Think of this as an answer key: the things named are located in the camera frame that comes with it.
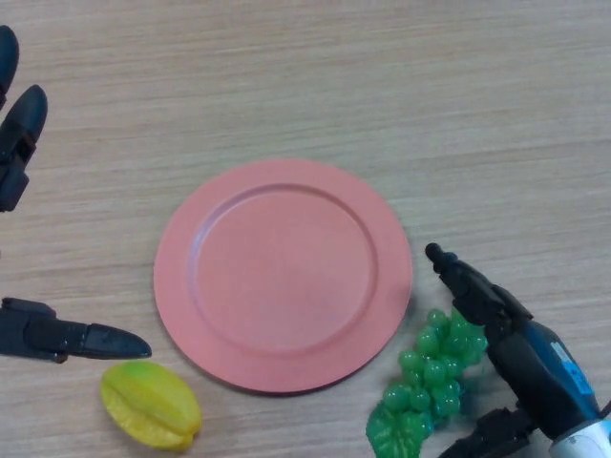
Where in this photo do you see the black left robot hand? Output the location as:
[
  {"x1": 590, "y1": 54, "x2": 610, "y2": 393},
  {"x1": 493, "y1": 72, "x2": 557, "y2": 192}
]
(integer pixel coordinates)
[{"x1": 0, "y1": 26, "x2": 153, "y2": 364}]

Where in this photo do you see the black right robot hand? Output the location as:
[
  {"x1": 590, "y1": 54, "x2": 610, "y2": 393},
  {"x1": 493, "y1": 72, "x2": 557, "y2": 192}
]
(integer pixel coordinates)
[{"x1": 425, "y1": 241, "x2": 601, "y2": 458}]

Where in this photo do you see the green grapes bunch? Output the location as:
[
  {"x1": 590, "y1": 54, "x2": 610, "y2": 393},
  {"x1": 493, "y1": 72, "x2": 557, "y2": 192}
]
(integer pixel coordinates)
[{"x1": 366, "y1": 307, "x2": 489, "y2": 458}]

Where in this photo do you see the pink round plate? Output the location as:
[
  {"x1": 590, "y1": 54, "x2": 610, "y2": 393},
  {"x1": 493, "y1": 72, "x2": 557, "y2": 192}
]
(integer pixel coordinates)
[{"x1": 153, "y1": 158, "x2": 413, "y2": 395}]

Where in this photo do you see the yellow green starfruit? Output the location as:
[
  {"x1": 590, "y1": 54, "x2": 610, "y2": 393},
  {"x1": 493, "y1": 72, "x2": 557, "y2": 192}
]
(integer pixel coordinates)
[{"x1": 98, "y1": 361, "x2": 202, "y2": 453}]

